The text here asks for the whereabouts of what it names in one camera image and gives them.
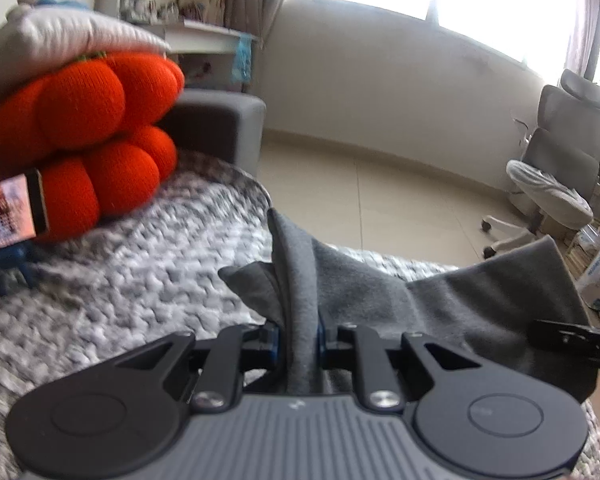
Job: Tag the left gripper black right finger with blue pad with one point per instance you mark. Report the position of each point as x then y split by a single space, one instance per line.
458 415

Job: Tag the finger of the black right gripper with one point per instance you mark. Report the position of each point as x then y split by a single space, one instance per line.
581 342

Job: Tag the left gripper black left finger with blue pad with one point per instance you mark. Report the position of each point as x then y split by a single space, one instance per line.
121 414

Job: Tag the grey sweatshirt garment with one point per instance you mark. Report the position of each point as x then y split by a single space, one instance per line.
484 308

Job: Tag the grey checkered sofa blanket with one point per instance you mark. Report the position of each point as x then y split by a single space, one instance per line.
149 274

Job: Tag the blue phone stand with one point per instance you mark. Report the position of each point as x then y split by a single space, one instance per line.
17 257

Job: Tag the grey office chair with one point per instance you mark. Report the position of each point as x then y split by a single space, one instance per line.
559 170

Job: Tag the smartphone with lit screen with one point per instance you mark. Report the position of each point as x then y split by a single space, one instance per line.
23 214

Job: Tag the orange pumpkin plush cushion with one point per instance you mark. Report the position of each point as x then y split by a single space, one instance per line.
90 130

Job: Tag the dark grey sofa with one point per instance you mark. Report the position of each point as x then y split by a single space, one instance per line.
222 124

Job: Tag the white desk shelf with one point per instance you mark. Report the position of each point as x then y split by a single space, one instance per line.
211 55

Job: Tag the light grey pillow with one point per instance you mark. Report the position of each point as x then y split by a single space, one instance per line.
44 39

